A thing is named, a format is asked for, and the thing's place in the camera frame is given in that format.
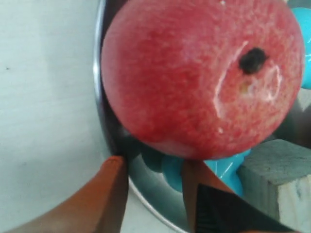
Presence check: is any round steel plate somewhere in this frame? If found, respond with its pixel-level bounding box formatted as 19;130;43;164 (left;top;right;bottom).
93;0;311;233

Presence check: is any wooden cube block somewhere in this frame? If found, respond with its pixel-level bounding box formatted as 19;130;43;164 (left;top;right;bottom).
238;139;311;233

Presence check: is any teal bone toy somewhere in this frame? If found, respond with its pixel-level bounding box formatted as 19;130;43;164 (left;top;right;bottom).
162;7;311;197

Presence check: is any red toy apple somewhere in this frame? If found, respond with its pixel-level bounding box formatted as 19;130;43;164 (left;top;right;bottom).
101;0;305;160

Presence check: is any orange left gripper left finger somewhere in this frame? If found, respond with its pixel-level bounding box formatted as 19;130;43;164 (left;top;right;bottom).
11;156;128;233

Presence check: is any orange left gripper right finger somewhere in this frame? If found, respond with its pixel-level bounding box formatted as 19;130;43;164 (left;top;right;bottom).
181;160;295;233

